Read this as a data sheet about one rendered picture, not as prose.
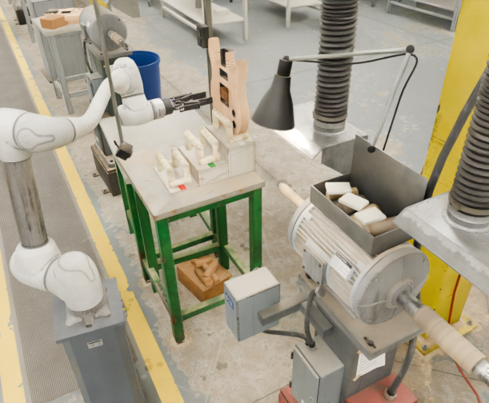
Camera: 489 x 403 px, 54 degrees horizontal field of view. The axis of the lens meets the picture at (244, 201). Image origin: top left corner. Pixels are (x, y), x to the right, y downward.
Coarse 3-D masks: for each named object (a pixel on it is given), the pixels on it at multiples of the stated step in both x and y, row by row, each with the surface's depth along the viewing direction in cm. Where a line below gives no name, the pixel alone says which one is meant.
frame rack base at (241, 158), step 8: (208, 128) 246; (224, 128) 246; (216, 136) 239; (224, 136) 238; (224, 144) 232; (232, 144) 231; (248, 144) 233; (224, 152) 234; (232, 152) 231; (240, 152) 233; (248, 152) 235; (232, 160) 233; (240, 160) 236; (248, 160) 238; (232, 168) 236; (240, 168) 238; (248, 168) 241; (232, 176) 239
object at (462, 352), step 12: (420, 312) 122; (432, 312) 121; (420, 324) 121; (432, 324) 118; (444, 324) 118; (432, 336) 118; (444, 336) 116; (456, 336) 115; (444, 348) 115; (456, 348) 113; (468, 348) 112; (456, 360) 113; (468, 360) 110; (480, 360) 110; (468, 372) 110
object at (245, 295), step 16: (256, 272) 156; (224, 288) 154; (240, 288) 151; (256, 288) 151; (272, 288) 151; (240, 304) 148; (256, 304) 152; (272, 304) 156; (240, 320) 152; (256, 320) 156; (240, 336) 156; (304, 336) 154
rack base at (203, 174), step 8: (208, 144) 249; (184, 152) 242; (192, 152) 242; (208, 152) 242; (192, 160) 236; (224, 160) 235; (192, 168) 234; (200, 168) 229; (208, 168) 229; (216, 168) 232; (224, 168) 234; (192, 176) 238; (200, 176) 230; (208, 176) 232; (216, 176) 234; (224, 176) 236; (200, 184) 232
